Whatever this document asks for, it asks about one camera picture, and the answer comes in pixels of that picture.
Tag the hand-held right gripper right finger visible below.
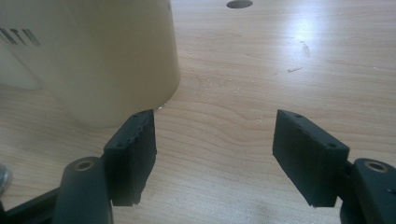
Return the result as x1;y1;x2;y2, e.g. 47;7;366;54
272;108;350;208

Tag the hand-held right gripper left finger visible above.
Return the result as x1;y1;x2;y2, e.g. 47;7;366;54
103;108;158;207

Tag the cream cylindrical container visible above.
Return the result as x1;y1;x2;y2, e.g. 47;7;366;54
0;0;181;129

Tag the shiny metal object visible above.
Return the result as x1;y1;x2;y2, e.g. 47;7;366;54
0;163;13;195

